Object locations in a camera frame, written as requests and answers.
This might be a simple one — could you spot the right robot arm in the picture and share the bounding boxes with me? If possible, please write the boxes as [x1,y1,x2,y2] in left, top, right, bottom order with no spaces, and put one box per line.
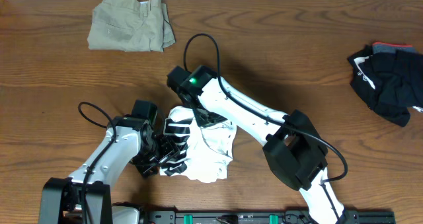
[167,66,346,223]

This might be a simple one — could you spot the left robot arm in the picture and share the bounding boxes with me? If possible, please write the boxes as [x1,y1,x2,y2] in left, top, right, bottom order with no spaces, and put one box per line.
[38,100,180,223]

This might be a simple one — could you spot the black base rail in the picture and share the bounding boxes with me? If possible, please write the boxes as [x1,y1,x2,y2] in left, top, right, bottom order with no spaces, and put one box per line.
[112,209,396,224]

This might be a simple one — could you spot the white t-shirt black print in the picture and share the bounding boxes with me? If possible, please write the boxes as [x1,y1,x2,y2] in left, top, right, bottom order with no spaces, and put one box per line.
[159,106,237,183]

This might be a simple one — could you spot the black cable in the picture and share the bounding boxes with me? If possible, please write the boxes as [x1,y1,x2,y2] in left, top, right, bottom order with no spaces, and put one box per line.
[182,33,349,224]
[77,101,120,224]

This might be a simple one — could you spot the left black cable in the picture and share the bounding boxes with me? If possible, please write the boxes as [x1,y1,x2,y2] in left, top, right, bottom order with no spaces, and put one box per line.
[77,101,120,224]

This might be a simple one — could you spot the black garment red trim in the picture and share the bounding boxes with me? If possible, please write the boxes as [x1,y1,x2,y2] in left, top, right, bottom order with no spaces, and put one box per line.
[348,42,422,127]

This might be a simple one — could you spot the right black cable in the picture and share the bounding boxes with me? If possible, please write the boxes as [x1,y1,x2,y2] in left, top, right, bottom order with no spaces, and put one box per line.
[182,33,349,224]

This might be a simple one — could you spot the folded khaki shorts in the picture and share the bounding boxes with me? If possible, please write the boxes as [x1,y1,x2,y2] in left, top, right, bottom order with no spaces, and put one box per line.
[87,0,176,52]

